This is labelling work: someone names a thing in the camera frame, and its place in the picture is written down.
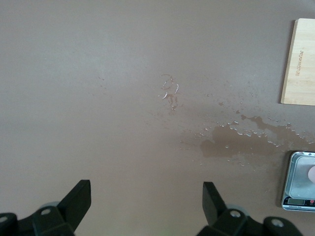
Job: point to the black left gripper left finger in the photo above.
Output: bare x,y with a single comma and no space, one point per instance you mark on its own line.
73,204

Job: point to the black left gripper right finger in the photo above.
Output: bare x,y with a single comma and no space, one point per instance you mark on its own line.
214,209

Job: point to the silver digital kitchen scale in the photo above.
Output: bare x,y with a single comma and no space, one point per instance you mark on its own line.
296,194

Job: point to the brown table cover mat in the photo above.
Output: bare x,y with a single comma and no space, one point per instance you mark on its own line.
98,98

